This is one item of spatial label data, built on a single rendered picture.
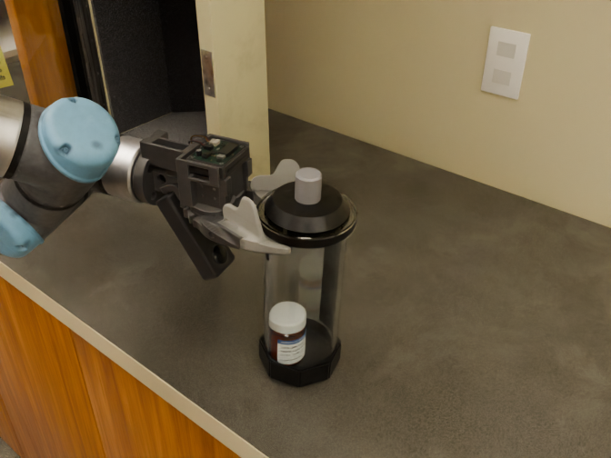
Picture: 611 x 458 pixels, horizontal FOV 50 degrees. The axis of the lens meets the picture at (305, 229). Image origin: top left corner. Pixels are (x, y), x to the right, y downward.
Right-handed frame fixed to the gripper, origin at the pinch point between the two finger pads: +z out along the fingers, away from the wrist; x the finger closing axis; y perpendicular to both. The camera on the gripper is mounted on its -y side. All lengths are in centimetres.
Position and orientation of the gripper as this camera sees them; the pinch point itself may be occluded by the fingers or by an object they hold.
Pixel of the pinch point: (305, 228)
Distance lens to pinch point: 71.3
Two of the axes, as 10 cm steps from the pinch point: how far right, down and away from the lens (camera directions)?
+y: 0.2, -8.3, -5.6
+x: 4.1, -5.0, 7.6
